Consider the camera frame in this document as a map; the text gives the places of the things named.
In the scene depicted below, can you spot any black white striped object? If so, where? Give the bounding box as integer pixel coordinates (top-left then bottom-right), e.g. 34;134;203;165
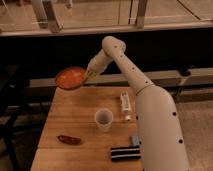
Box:
110;146;141;162

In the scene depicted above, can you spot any blue sponge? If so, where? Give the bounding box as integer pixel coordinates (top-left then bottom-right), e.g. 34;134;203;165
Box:
130;134;140;146

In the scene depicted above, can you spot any orange ceramic bowl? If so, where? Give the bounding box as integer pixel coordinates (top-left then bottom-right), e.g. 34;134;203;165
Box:
55;66;86;90

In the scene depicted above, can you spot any dark red chili pepper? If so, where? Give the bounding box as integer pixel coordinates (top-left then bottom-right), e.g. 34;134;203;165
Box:
58;135;82;145

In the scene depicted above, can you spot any grey metal rail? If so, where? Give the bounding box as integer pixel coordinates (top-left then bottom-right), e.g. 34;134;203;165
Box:
29;67;213;89

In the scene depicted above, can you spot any white plastic bottle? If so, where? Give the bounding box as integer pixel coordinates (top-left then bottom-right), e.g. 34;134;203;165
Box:
120;91;132;121

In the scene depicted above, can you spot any clear plastic cup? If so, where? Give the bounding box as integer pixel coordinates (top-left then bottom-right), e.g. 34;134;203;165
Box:
94;108;113;132

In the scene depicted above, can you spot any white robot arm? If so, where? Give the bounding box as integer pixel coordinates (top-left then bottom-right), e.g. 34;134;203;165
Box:
86;36;190;171

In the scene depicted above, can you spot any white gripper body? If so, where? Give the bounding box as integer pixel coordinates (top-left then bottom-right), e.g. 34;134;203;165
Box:
85;60;104;80

